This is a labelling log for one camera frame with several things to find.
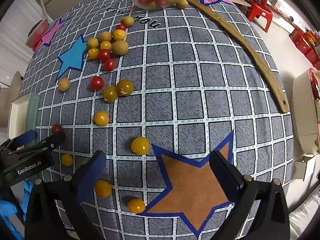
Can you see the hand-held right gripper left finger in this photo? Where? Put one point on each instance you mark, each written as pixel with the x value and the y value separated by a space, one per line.
pixel 90 177

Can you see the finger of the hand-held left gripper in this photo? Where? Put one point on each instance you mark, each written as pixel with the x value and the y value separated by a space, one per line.
pixel 25 137
pixel 50 142

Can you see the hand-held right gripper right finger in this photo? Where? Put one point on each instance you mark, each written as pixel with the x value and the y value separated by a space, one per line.
pixel 225 175

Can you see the red cherry tomato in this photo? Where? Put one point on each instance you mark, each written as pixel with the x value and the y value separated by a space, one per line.
pixel 104 54
pixel 109 64
pixel 57 128
pixel 96 83
pixel 121 27

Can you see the white tray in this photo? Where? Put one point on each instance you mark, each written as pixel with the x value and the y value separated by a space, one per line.
pixel 17 115

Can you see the yellow cherry tomato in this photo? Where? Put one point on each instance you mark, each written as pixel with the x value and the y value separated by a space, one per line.
pixel 101 118
pixel 136 205
pixel 105 45
pixel 119 35
pixel 103 189
pixel 124 87
pixel 67 160
pixel 140 145
pixel 110 94
pixel 93 53

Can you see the pale green stitched pad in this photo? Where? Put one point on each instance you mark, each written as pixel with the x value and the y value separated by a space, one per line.
pixel 32 110

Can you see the brown longan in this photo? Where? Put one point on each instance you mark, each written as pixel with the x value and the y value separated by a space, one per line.
pixel 92 43
pixel 63 84
pixel 104 37
pixel 182 3
pixel 120 47
pixel 127 21

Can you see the small cardboard box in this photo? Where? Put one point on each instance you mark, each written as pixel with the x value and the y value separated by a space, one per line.
pixel 306 167

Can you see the white cloth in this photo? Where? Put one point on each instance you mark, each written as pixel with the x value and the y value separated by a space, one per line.
pixel 305 220

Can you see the grey checked star-print cloth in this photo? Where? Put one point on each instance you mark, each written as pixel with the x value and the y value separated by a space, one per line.
pixel 200 85

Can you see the round cream box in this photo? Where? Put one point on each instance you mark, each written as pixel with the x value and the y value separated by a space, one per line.
pixel 305 115

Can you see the red plastic container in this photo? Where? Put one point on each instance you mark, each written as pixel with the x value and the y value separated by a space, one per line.
pixel 40 33

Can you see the curved wooden slat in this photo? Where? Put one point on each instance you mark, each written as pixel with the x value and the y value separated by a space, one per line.
pixel 271 78

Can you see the stack of red gift boxes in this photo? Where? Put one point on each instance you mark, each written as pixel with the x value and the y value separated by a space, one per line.
pixel 300 38

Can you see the red plastic chair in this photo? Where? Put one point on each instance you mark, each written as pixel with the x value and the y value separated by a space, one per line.
pixel 258 7

